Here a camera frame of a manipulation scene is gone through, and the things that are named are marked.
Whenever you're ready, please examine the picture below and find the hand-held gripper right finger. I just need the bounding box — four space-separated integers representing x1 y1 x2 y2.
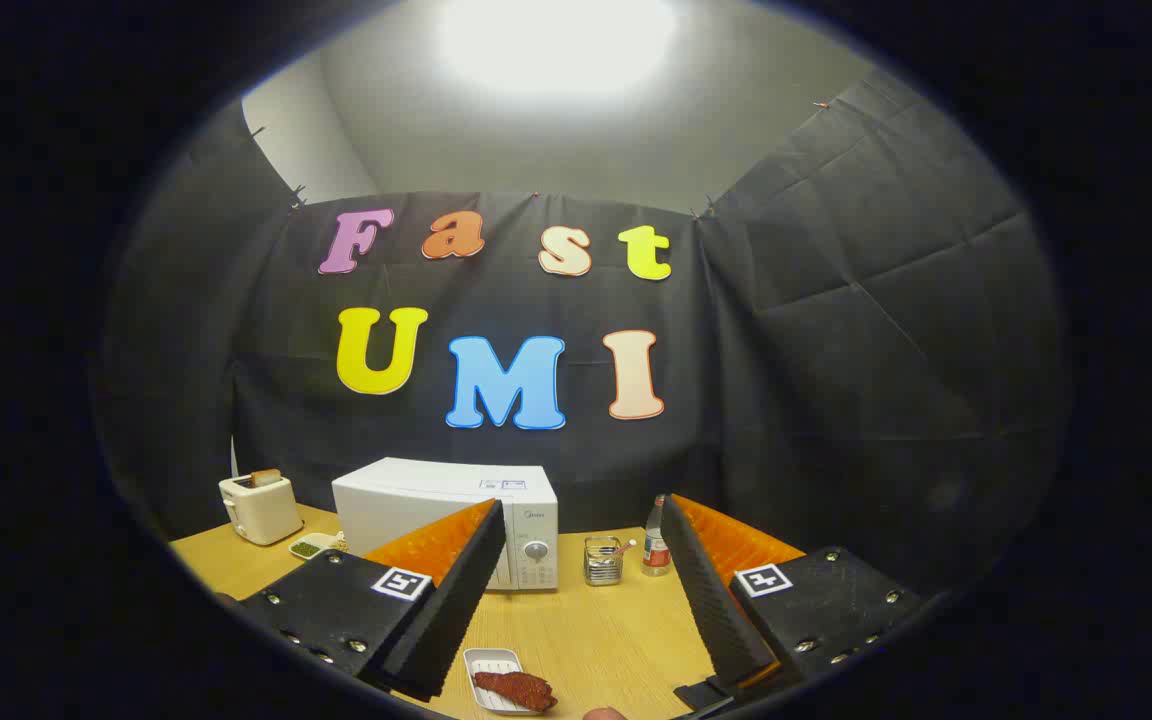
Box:
660 493 927 703

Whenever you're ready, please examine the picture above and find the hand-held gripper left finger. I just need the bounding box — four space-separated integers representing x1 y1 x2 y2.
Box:
236 498 507 703

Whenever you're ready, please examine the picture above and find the red meat piece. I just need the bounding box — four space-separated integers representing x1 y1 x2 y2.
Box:
473 670 559 713

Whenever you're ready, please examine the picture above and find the white toaster oven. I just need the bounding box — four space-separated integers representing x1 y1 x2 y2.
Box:
332 457 559 593

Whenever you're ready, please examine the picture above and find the cream toaster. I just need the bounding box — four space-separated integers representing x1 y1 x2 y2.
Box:
219 473 305 546

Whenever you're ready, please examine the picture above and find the white rectangular tray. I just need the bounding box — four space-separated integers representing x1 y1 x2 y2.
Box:
463 648 537 716

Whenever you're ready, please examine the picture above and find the clear plastic water bottle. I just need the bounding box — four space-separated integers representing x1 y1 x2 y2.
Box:
642 495 673 578

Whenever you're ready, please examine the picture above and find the white divided bean dish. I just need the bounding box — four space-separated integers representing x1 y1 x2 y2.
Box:
289 532 347 561

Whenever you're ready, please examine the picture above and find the black backdrop cloth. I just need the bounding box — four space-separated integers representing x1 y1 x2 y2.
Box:
91 70 1072 601

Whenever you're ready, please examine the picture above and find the metal wire basket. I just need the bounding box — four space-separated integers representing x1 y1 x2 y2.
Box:
584 536 625 587

